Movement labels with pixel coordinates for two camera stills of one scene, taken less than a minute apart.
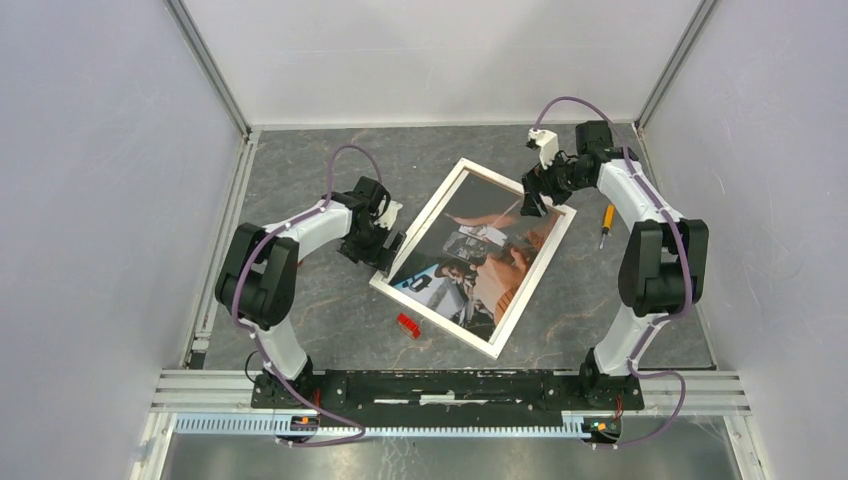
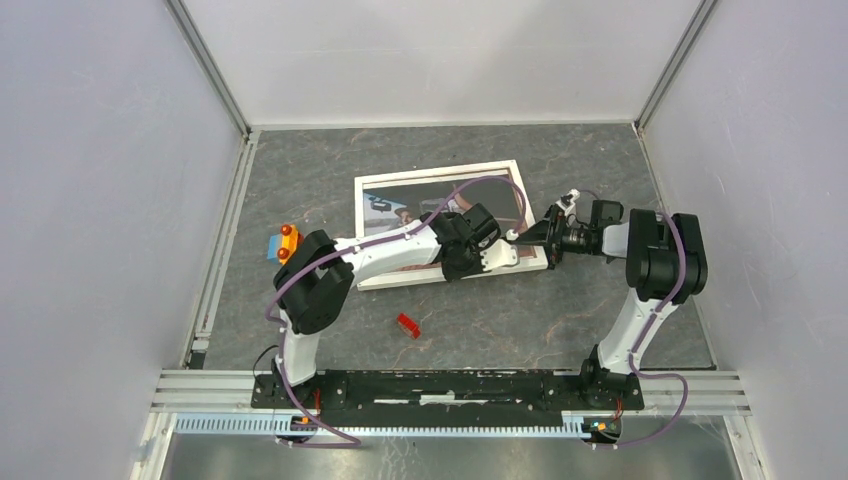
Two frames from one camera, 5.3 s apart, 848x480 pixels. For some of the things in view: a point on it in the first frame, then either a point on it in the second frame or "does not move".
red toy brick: x=409 y=325 does not move
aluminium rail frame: x=716 y=393 does not move
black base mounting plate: x=448 y=393 does not move
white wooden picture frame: x=440 y=197 → x=538 y=263
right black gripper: x=546 y=182 → x=539 y=232
